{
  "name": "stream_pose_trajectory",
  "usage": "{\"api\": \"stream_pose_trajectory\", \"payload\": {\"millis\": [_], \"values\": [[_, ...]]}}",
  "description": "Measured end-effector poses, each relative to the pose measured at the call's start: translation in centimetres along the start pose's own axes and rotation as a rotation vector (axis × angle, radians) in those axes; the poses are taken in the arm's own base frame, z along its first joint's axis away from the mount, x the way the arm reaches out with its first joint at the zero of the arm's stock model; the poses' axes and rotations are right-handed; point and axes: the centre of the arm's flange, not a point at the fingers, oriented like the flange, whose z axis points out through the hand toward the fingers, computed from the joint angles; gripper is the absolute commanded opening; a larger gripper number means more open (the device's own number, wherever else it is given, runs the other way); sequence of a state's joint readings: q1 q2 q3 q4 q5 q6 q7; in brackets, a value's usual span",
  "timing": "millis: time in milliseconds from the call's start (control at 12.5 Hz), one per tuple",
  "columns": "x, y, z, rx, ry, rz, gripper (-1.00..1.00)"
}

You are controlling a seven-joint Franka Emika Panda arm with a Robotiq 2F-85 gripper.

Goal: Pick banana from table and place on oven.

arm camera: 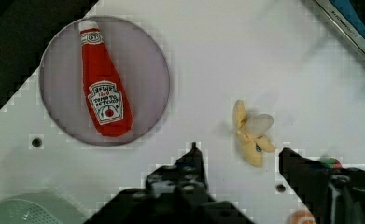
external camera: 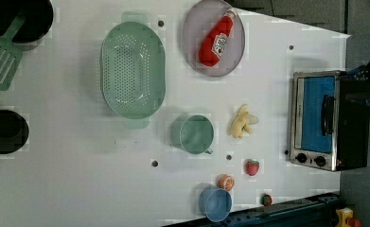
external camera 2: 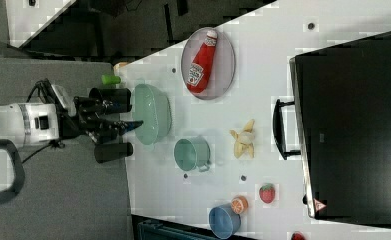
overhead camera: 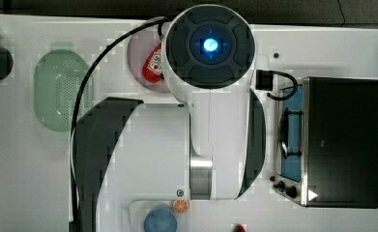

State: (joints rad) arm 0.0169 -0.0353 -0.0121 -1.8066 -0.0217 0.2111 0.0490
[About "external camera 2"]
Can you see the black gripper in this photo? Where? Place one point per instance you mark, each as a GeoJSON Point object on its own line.
{"type": "Point", "coordinates": [85, 120]}

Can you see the peeled plush banana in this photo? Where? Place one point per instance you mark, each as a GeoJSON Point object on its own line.
{"type": "Point", "coordinates": [244, 140]}

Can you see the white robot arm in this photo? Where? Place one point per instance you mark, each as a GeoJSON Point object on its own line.
{"type": "Point", "coordinates": [32, 124]}

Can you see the black toaster oven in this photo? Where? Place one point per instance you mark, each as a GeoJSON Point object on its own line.
{"type": "Point", "coordinates": [342, 103]}

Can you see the black cylinder holder upper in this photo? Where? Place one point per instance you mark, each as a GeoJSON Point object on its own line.
{"type": "Point", "coordinates": [118, 95]}

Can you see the black cylinder holder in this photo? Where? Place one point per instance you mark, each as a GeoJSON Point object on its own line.
{"type": "Point", "coordinates": [110, 152]}
{"type": "Point", "coordinates": [118, 95]}

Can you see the black cylinder holder lower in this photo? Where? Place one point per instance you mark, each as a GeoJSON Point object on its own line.
{"type": "Point", "coordinates": [110, 152]}

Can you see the green slotted spatula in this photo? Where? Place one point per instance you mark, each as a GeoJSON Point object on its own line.
{"type": "Point", "coordinates": [110, 79]}

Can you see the green perforated colander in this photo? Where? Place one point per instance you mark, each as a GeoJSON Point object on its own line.
{"type": "Point", "coordinates": [151, 106]}

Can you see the green mug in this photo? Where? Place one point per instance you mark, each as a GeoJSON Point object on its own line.
{"type": "Point", "coordinates": [192, 153]}

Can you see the red plush ketchup bottle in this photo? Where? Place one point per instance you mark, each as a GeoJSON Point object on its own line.
{"type": "Point", "coordinates": [201, 66]}

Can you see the blue cup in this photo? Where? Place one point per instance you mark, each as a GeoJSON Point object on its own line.
{"type": "Point", "coordinates": [223, 221]}

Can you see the orange slice toy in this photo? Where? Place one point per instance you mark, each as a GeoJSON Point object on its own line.
{"type": "Point", "coordinates": [239, 204]}

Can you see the small red strawberry toy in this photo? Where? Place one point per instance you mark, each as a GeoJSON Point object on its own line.
{"type": "Point", "coordinates": [297, 236]}

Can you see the dark blue table rail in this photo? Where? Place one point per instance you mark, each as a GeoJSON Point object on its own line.
{"type": "Point", "coordinates": [154, 230]}

